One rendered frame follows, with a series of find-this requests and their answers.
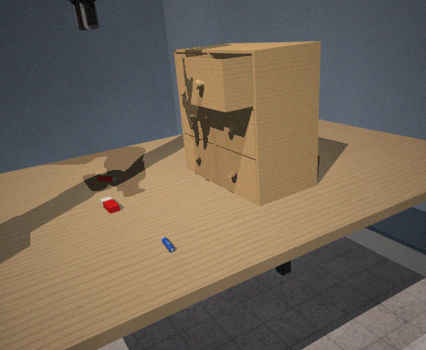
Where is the red rectangular block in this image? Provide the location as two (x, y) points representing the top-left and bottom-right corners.
(100, 196), (120, 214)

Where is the small wooden chest of drawers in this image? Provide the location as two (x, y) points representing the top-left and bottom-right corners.
(174, 42), (321, 206)

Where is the blue aaa battery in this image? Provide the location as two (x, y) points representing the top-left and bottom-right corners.
(161, 237), (175, 252)

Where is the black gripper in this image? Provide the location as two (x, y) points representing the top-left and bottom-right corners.
(68, 0), (99, 31)

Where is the red battery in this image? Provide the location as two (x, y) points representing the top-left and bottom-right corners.
(98, 176), (116, 182)

